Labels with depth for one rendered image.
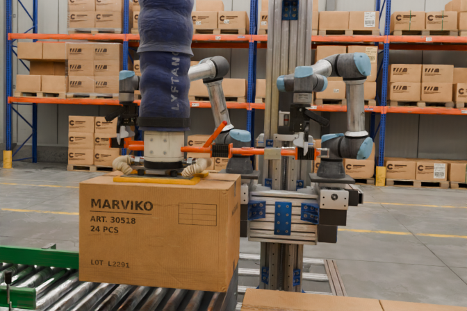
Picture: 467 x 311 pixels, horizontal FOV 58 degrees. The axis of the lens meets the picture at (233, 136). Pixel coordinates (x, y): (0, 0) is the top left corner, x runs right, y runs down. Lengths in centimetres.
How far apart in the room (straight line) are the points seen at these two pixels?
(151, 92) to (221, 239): 65
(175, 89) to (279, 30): 93
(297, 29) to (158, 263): 149
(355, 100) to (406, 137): 842
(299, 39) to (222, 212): 122
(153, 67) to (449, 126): 953
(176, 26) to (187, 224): 78
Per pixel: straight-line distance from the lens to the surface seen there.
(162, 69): 176
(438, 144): 1080
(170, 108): 174
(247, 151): 176
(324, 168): 229
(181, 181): 170
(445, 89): 947
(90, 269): 186
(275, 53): 247
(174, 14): 179
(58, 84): 1021
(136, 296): 204
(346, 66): 217
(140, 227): 173
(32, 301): 197
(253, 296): 204
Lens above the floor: 136
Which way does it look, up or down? 3 degrees down
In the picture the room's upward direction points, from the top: 2 degrees clockwise
